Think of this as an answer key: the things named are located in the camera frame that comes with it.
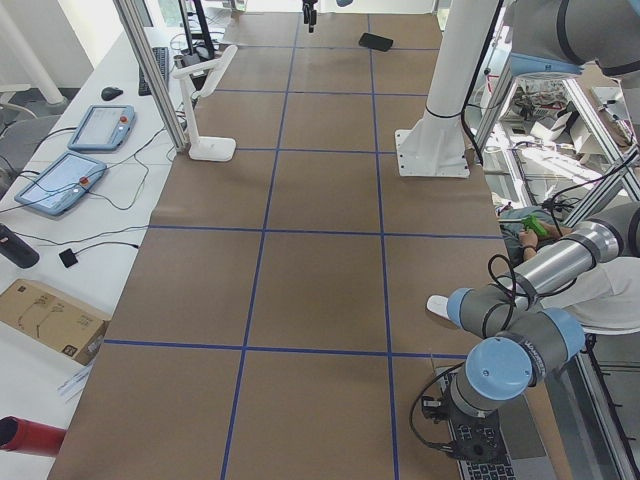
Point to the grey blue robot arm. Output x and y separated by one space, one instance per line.
520 344

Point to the black speaker cylinder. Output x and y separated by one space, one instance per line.
17 250

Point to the green handled tool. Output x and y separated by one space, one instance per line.
541 228

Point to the black mouse pad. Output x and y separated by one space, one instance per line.
375 42

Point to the blue teach pendant far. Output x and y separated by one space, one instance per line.
103 128

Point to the aluminium frame post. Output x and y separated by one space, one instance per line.
133 27

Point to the grey laptop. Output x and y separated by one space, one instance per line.
524 455

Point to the white computer mouse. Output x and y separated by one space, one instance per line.
444 307

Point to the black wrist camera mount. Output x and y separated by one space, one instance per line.
435 409

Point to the cardboard box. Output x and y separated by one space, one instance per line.
55 319

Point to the person in white shirt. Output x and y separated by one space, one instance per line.
604 299

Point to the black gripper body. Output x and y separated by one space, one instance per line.
475 444

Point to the red tube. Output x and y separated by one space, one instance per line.
29 437

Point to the blue teach pendant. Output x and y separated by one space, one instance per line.
103 128
62 184

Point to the black computer mouse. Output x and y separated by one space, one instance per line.
110 93

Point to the white desk lamp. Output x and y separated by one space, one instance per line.
205 148

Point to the blue teach pendant near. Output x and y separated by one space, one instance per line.
62 184

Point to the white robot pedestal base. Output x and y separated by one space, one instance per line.
435 146

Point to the small black square device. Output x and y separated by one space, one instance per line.
68 258

